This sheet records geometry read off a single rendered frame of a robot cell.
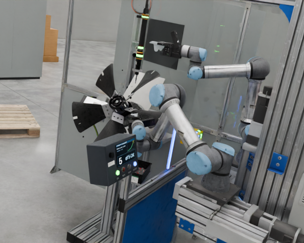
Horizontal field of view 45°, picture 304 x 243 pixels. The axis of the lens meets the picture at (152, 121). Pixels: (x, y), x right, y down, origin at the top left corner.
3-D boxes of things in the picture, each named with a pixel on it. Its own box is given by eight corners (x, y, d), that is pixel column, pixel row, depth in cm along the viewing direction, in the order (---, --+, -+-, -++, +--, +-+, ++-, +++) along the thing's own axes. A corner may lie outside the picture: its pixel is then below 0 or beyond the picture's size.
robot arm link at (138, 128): (131, 141, 210) (133, 127, 207) (130, 134, 220) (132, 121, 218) (145, 142, 211) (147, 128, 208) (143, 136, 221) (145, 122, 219)
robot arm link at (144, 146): (148, 156, 221) (151, 139, 218) (134, 158, 213) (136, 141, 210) (140, 151, 226) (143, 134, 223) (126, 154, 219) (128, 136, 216)
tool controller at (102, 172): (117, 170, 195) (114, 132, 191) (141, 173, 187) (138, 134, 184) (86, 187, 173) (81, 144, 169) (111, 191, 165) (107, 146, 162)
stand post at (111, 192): (102, 236, 306) (116, 134, 279) (110, 241, 302) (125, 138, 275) (98, 238, 302) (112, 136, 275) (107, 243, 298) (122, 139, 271)
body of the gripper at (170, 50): (161, 55, 232) (179, 59, 229) (163, 41, 230) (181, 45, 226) (164, 54, 239) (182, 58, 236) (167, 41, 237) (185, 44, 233)
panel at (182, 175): (170, 241, 294) (185, 167, 275) (172, 242, 294) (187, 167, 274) (109, 302, 225) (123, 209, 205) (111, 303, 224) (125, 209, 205)
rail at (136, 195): (186, 164, 279) (188, 155, 277) (190, 166, 277) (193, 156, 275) (117, 210, 203) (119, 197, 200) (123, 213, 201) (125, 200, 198)
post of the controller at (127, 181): (123, 195, 203) (129, 163, 197) (128, 198, 202) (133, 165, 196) (120, 197, 201) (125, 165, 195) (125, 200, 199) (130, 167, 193)
